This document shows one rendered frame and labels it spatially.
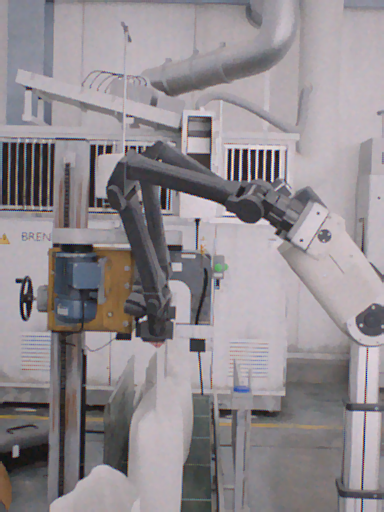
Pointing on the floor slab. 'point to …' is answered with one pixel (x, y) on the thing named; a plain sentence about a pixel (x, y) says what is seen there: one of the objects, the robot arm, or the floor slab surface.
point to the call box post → (239, 460)
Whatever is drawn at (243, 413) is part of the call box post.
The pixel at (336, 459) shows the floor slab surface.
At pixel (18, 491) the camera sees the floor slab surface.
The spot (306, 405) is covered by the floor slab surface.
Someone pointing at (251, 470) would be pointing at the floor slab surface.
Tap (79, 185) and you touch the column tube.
